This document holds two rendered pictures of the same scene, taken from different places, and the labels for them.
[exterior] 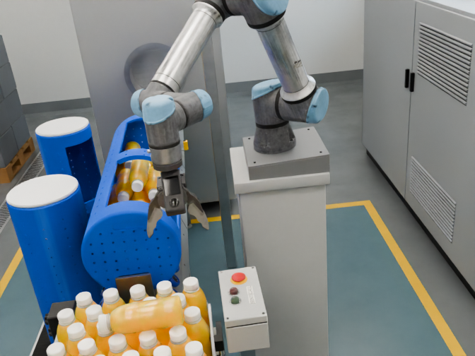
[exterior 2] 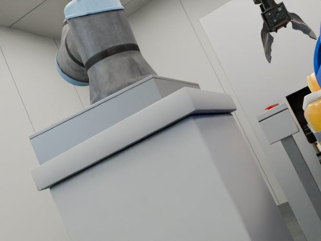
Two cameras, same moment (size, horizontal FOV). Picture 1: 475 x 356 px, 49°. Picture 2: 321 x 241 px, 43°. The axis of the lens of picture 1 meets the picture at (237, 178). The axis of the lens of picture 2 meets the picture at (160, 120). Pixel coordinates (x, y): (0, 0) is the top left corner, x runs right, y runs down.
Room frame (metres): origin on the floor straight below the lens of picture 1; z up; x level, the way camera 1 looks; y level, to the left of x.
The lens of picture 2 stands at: (2.44, 0.18, 1.04)
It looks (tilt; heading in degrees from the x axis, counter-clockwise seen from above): 8 degrees up; 201
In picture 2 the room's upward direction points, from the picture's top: 25 degrees counter-clockwise
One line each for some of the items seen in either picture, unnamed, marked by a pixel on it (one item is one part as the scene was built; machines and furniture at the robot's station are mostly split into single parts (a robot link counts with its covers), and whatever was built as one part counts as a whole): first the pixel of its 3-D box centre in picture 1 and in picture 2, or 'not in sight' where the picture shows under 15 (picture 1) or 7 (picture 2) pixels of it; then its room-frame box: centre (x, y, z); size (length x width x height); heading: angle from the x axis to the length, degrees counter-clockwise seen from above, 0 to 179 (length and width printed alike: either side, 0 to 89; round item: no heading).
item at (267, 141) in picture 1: (273, 132); (120, 79); (1.72, -0.14, 1.25); 0.15 x 0.15 x 0.10
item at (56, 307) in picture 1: (67, 323); not in sight; (1.18, 0.52, 0.95); 0.10 x 0.07 x 0.10; 94
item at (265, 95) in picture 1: (271, 100); (99, 29); (1.71, -0.14, 1.37); 0.13 x 0.12 x 0.14; 50
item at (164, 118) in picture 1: (161, 121); not in sight; (1.16, 0.16, 1.52); 0.09 x 0.08 x 0.11; 140
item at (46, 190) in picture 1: (42, 190); not in sight; (1.91, 0.78, 1.03); 0.28 x 0.28 x 0.01
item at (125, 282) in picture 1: (136, 292); not in sight; (1.24, 0.32, 0.99); 0.10 x 0.02 x 0.12; 94
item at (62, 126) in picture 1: (62, 126); not in sight; (2.70, 0.91, 1.03); 0.28 x 0.28 x 0.01
